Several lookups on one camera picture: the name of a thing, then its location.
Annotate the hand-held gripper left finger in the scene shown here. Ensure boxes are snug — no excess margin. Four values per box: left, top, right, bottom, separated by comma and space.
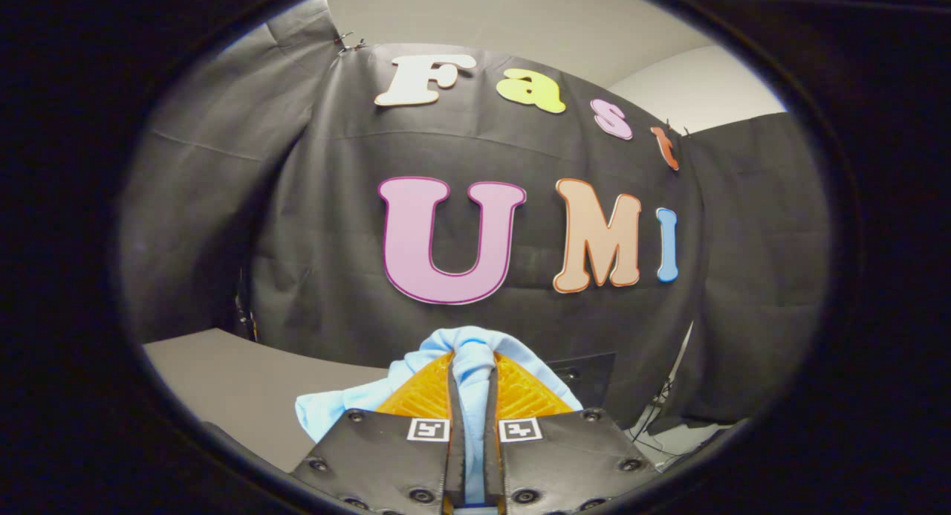
290, 352, 466, 515

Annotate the bundle of cables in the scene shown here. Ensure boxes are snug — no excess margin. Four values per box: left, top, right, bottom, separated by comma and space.
628, 378, 733, 464

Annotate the grey and white cabinet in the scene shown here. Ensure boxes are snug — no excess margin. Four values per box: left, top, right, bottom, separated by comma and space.
141, 328, 391, 475

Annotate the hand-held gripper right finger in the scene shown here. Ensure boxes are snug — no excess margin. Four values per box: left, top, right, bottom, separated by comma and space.
483, 352, 662, 515

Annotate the light blue garment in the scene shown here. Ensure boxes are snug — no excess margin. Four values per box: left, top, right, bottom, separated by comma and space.
295, 326, 584, 510

